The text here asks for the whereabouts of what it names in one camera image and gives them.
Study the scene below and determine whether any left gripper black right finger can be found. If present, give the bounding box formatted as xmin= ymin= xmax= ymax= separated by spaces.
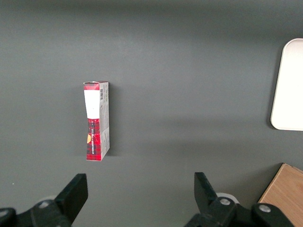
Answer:
xmin=184 ymin=172 xmax=299 ymax=227

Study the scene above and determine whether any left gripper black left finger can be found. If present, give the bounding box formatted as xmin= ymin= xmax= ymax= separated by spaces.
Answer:
xmin=0 ymin=174 xmax=89 ymax=227

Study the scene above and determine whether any wooden drawer cabinet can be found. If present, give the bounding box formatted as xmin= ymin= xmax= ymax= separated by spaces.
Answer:
xmin=258 ymin=163 xmax=303 ymax=227

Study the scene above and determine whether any red plaid cardboard box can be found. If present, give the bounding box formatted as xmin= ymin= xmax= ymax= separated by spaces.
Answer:
xmin=82 ymin=80 xmax=110 ymax=162

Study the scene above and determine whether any beige plastic tray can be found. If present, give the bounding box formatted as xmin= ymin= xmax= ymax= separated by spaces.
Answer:
xmin=270 ymin=38 xmax=303 ymax=131

